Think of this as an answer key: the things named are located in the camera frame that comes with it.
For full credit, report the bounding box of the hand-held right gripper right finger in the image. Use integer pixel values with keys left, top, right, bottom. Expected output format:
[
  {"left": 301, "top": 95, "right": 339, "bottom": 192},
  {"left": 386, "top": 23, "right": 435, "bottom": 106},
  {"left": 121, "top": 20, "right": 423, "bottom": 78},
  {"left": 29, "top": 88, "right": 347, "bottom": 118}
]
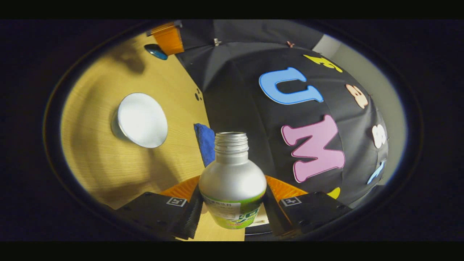
[{"left": 264, "top": 175, "right": 352, "bottom": 238}]

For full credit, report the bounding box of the black backdrop cloth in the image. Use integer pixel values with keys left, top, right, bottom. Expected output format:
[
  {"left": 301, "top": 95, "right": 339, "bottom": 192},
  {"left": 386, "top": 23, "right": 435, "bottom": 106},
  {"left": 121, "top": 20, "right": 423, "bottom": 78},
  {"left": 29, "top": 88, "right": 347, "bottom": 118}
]
[{"left": 174, "top": 20, "right": 390, "bottom": 209}]

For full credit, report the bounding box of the dark teal teacup lid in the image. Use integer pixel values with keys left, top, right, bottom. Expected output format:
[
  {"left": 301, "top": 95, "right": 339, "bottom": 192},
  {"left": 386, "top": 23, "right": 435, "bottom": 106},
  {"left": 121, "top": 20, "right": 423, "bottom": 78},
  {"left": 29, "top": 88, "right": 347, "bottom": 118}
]
[{"left": 144, "top": 43, "right": 168, "bottom": 61}]

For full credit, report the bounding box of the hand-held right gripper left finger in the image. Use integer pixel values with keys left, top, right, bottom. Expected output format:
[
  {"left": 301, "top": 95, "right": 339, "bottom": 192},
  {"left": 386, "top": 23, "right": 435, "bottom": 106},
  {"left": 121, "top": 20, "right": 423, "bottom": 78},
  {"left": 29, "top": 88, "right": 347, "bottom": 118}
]
[{"left": 116, "top": 175, "right": 204, "bottom": 240}]

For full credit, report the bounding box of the silver green water bottle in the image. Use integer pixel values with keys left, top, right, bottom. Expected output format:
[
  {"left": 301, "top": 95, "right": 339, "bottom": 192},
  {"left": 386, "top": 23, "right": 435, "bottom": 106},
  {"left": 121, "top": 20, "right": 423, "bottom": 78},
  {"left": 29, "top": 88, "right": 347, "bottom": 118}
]
[{"left": 198, "top": 132, "right": 268, "bottom": 229}]

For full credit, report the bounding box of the blue towel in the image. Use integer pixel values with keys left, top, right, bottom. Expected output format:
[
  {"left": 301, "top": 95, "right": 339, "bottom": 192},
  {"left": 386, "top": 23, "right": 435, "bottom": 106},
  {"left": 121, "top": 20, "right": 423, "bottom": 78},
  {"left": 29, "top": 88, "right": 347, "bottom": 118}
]
[{"left": 193, "top": 123, "right": 216, "bottom": 167}]

